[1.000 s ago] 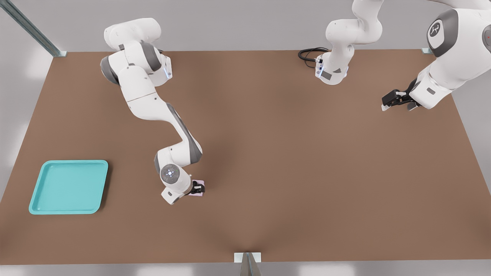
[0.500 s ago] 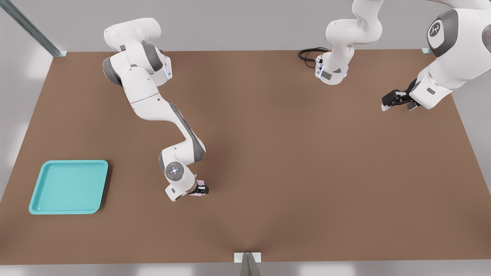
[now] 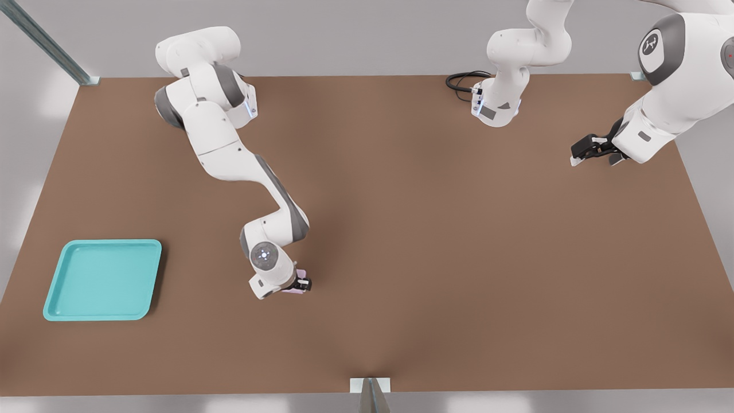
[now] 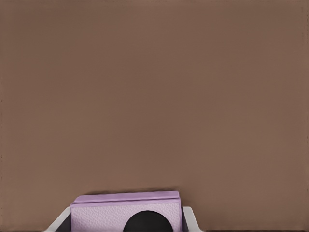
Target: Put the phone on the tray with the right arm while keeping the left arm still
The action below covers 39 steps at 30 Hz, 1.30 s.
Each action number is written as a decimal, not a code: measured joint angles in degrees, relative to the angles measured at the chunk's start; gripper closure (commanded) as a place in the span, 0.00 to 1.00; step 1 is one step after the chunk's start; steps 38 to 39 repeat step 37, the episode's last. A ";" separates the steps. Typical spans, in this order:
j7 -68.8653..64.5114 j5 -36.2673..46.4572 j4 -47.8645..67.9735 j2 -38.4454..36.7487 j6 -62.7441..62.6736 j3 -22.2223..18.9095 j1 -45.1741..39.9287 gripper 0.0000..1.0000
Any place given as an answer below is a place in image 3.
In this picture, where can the small pale lilac phone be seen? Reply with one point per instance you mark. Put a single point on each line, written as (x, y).
(299, 273)

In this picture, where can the pale blue-green tray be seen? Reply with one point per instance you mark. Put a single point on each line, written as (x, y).
(102, 280)

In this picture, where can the silver frame post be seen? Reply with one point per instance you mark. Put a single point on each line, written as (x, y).
(371, 394)
(49, 45)
(637, 76)

